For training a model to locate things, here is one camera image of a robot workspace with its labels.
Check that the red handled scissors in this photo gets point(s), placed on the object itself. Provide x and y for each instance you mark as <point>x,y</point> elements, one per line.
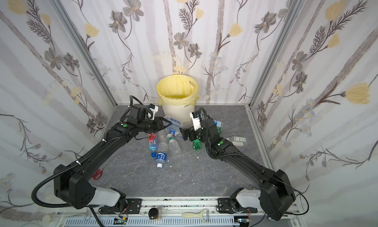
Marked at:
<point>97,175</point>

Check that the yellow bin liner bag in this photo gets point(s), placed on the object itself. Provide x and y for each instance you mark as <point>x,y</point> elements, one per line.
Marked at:
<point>178,90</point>

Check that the white green label bottle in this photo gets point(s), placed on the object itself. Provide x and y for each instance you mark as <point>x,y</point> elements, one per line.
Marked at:
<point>238,141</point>

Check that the beige vegetable peeler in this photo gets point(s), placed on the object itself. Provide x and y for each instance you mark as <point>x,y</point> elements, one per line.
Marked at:
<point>203,215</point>

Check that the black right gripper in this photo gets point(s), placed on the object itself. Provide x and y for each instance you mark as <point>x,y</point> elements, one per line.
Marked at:
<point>193,132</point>

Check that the red cap Fiji bottle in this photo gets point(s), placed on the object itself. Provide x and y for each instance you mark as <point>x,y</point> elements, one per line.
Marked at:
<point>152,142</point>

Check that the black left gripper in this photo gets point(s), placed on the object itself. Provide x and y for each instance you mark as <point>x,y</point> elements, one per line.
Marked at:
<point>155,124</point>

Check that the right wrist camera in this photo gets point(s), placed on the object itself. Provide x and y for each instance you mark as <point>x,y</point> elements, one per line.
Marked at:
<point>195,116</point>

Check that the small blue label bottle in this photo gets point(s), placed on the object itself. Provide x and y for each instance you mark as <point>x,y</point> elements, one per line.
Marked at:
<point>218,123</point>

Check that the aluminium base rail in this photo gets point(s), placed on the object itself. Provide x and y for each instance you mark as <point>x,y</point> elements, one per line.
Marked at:
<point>136,215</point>

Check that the green soda bottle upright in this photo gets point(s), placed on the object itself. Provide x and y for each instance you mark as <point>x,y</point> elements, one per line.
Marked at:
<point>197,144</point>

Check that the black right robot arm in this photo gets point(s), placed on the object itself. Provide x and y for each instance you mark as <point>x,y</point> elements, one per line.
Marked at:
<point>274,194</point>

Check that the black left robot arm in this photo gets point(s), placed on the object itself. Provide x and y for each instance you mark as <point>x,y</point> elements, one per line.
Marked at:
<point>72,182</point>

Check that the black round knob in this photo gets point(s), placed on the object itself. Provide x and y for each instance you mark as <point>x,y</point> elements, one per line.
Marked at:
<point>154,213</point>

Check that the clear bottle blue label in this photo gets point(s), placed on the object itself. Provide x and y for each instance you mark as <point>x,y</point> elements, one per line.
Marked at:
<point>162,149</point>

